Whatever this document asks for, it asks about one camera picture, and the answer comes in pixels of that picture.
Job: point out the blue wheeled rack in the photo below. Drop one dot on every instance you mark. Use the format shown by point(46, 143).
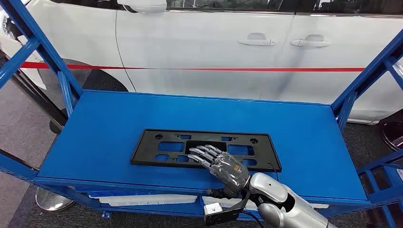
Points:
point(384, 196)

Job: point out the blue metal shelf rack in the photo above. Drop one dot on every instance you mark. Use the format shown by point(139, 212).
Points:
point(110, 126)

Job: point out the white car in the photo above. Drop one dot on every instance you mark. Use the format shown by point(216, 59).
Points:
point(204, 37)

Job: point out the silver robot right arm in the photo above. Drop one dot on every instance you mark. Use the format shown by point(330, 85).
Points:
point(283, 204)

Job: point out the black plastic plate bracket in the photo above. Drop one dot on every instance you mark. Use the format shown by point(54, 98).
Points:
point(148, 157)

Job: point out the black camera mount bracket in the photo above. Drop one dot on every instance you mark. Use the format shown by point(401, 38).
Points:
point(233, 210)

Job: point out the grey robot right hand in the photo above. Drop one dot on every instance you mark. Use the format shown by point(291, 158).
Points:
point(230, 173)

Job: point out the red barrier belt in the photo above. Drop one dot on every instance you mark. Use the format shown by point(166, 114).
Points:
point(94, 67)

